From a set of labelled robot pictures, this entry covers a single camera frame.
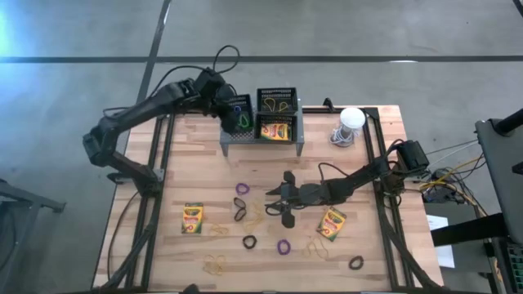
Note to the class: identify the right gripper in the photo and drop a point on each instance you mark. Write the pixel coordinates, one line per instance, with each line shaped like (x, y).
(298, 195)

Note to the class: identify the black spiral wrist coil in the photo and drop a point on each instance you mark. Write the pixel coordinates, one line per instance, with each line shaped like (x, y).
(244, 242)
(351, 263)

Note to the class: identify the black pole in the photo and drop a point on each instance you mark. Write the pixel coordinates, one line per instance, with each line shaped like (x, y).
(508, 122)

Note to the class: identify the black rubber band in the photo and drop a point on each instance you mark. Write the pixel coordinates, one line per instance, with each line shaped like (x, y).
(267, 209)
(240, 208)

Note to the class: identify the yellow rubber band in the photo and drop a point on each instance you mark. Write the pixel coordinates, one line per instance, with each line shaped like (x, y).
(214, 265)
(267, 105)
(254, 222)
(219, 230)
(314, 248)

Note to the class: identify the white paper sheet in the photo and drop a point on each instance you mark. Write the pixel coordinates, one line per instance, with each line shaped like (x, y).
(445, 257)

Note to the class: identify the blue spiral wrist coil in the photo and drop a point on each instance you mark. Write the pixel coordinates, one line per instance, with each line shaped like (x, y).
(237, 109)

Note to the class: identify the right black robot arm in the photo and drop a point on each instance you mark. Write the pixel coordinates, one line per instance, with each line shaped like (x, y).
(359, 177)

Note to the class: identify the dark grey metal stand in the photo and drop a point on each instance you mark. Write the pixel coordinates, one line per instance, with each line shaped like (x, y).
(24, 198)

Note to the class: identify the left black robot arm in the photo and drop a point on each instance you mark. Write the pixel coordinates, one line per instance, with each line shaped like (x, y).
(135, 110)

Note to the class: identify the grey perforated metal shelf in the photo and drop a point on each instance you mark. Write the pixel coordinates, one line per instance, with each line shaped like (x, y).
(237, 138)

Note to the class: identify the grey equipment cart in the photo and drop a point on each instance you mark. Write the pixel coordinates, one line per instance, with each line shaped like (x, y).
(498, 171)

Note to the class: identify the black power supply box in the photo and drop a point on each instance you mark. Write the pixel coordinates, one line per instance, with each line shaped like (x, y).
(437, 196)

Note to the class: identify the black flat bar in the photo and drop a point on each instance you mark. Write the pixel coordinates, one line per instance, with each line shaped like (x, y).
(470, 230)

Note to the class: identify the black aluminium table frame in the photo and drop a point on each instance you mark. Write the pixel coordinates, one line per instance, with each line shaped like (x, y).
(372, 111)

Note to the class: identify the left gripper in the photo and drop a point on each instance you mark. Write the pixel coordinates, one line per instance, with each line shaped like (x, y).
(224, 98)

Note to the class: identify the purple spiral wrist coil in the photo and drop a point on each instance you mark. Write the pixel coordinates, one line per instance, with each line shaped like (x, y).
(278, 247)
(237, 188)

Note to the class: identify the small black mount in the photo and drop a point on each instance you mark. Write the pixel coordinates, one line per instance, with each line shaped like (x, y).
(327, 105)

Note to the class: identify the yellow Crayola crayon box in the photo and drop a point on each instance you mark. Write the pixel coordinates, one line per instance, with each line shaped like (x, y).
(275, 131)
(192, 218)
(331, 224)

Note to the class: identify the black table-level camera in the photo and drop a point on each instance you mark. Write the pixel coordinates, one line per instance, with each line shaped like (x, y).
(191, 290)

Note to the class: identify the green plastic crate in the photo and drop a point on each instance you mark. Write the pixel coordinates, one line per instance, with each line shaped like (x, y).
(515, 261)

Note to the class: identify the black slotted plastic basket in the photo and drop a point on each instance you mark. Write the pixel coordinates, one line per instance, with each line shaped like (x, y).
(278, 90)
(294, 128)
(248, 102)

